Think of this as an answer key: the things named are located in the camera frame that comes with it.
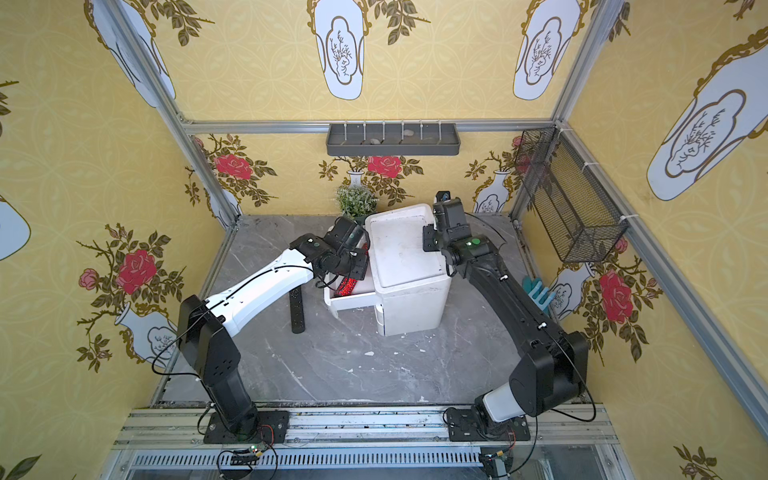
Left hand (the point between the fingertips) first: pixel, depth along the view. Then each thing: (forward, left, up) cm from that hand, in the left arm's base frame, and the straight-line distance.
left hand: (359, 268), depth 85 cm
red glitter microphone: (-7, +3, +2) cm, 8 cm away
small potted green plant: (+28, +2, -1) cm, 28 cm away
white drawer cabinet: (-11, -14, +8) cm, 20 cm away
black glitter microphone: (-7, +19, -13) cm, 24 cm away
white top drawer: (-10, -1, +4) cm, 11 cm away
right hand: (+5, -18, +9) cm, 21 cm away
